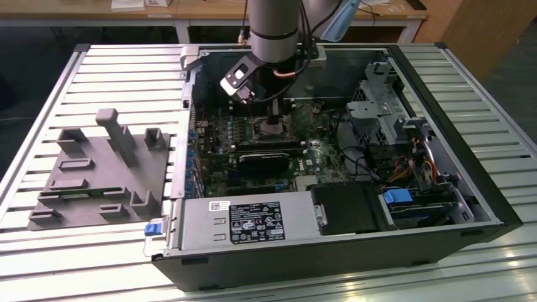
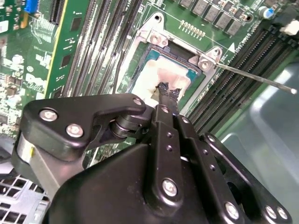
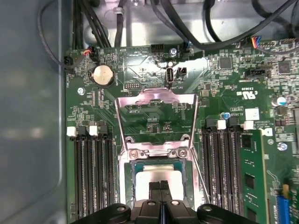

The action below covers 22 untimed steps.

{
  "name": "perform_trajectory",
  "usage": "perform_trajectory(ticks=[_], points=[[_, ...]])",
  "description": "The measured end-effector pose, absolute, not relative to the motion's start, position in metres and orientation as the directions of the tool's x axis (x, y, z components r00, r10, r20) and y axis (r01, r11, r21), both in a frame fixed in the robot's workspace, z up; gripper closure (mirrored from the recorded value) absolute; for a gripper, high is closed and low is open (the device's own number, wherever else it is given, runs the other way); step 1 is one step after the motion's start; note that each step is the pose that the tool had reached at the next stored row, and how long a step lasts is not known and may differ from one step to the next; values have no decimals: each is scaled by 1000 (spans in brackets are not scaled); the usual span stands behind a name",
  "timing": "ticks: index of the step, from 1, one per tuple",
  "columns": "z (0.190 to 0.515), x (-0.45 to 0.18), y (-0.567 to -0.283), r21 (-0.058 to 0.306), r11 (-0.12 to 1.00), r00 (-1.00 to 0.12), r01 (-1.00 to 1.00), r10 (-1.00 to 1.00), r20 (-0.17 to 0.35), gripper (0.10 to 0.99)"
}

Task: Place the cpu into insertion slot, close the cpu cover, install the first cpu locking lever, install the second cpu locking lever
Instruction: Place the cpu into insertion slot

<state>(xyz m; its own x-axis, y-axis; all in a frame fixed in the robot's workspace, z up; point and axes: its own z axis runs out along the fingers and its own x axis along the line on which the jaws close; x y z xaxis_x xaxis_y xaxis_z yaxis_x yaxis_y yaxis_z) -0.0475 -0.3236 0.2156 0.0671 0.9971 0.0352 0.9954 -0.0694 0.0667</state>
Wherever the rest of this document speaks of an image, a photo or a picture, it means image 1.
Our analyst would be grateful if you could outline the metal socket cover frame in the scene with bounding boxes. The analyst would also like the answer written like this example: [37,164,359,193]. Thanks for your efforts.
[250,116,266,142]

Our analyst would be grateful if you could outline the silver chipset heatsink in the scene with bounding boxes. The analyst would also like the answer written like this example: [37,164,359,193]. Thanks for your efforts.
[294,175,318,190]

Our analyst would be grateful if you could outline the hard disk in blue carrier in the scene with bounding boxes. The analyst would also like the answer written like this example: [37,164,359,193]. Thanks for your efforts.
[379,187,460,230]

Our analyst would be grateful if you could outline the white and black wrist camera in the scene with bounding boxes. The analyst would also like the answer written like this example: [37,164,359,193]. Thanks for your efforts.
[219,56,257,105]

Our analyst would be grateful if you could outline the grey plastic parts rack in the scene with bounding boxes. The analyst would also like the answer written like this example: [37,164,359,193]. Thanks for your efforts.
[26,108,173,233]

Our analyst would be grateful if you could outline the black drive bay cover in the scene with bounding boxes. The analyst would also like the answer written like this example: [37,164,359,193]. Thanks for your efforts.
[306,181,388,237]

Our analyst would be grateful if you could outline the black graphics card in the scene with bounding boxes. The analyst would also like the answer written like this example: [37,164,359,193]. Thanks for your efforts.
[235,152,291,177]

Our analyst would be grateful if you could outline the orange yellow wire bundle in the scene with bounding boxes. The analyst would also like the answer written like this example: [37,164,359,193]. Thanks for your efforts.
[387,159,440,187]

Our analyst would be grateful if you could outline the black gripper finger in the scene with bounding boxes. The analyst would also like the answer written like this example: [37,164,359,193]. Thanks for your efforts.
[267,99,282,125]

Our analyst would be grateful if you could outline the green motherboard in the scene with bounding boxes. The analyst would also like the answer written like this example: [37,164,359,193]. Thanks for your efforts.
[190,96,351,198]

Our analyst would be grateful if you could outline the wooden cabinet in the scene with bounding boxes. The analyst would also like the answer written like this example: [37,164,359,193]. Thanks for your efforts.
[412,0,537,81]

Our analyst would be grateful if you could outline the black expansion slot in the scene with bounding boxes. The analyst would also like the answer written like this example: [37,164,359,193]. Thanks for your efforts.
[237,141,303,152]

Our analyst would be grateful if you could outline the long wooden desk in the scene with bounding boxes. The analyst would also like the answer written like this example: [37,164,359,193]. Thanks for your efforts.
[0,0,428,45]

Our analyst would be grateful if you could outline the black internal cable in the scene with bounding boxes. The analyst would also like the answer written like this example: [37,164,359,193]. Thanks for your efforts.
[338,145,383,184]

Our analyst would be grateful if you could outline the CPU socket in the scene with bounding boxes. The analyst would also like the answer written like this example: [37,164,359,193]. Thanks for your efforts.
[250,116,295,143]

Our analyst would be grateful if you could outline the grey metal drive cage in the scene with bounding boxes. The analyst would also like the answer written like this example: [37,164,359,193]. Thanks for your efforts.
[343,61,422,146]

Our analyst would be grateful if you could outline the black open PC case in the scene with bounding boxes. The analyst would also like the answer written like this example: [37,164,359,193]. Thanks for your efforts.
[141,42,524,292]

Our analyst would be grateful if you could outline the silver power supply unit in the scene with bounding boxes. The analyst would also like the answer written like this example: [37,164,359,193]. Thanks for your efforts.
[166,190,325,254]

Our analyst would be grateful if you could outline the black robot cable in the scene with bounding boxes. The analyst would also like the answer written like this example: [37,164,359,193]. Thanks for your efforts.
[299,0,322,69]

